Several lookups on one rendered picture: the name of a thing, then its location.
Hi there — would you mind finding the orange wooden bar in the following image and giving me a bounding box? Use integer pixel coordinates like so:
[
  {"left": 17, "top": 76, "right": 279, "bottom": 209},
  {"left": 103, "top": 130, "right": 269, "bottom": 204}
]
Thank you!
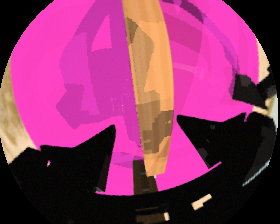
[{"left": 121, "top": 0, "right": 174, "bottom": 178}]

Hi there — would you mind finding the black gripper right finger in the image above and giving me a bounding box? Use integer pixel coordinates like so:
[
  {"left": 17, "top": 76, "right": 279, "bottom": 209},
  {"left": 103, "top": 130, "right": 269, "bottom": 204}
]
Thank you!
[{"left": 176, "top": 111, "right": 246, "bottom": 168}]

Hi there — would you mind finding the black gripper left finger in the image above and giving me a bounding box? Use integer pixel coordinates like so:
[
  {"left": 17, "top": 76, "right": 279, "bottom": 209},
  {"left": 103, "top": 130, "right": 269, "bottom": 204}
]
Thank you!
[{"left": 39, "top": 123, "right": 117, "bottom": 192}]

